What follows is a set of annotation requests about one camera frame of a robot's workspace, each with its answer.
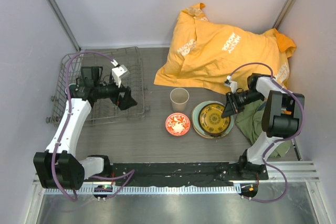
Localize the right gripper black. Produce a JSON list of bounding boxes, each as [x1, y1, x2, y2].
[[222, 90, 265, 119]]

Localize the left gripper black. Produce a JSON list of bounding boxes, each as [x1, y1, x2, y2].
[[94, 76, 137, 110]]

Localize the yellow patterned plate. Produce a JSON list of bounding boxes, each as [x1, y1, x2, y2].
[[198, 103, 231, 137]]

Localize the light green flower plate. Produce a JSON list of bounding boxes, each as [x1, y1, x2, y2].
[[191, 100, 234, 138]]

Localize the beige tall cup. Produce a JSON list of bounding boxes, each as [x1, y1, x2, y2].
[[170, 88, 190, 112]]

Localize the white orange patterned bowl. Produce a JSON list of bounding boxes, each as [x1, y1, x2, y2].
[[165, 113, 191, 136]]

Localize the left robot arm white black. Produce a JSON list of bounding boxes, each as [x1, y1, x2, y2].
[[33, 65, 137, 190]]

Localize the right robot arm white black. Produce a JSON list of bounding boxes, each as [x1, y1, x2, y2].
[[222, 73, 305, 179]]

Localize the olive green cloth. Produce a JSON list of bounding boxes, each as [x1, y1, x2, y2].
[[235, 100, 291, 158]]

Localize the yellow Mickey Mouse shirt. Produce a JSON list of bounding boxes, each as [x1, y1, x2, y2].
[[154, 3, 297, 94]]

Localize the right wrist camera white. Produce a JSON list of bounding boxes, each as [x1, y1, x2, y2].
[[224, 75, 238, 93]]

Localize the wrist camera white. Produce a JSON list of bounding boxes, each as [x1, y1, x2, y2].
[[224, 75, 238, 93], [111, 59, 129, 88]]

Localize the wire dish rack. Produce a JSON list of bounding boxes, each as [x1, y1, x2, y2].
[[46, 47, 145, 127]]

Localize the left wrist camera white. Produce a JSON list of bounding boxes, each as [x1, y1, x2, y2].
[[111, 59, 129, 88]]

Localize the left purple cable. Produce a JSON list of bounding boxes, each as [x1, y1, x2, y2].
[[51, 50, 136, 202]]

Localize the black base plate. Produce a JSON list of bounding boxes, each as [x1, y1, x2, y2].
[[90, 162, 269, 187]]

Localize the slotted cable duct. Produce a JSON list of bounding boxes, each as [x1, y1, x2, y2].
[[78, 185, 242, 195]]

